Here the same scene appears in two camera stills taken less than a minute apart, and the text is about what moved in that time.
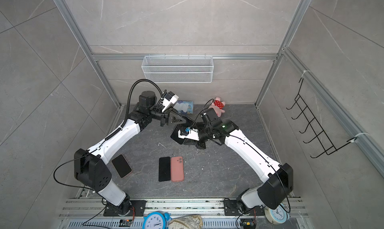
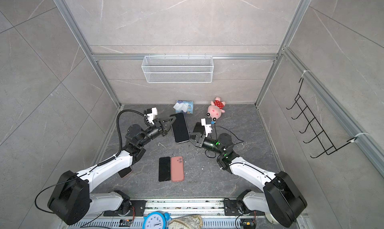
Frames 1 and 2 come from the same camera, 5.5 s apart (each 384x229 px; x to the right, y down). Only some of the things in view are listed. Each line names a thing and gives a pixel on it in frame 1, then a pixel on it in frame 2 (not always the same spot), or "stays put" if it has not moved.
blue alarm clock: [156, 220] stays put
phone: [164, 169] stays put
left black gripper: [173, 117] → [164, 128]
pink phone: [177, 169] stays put
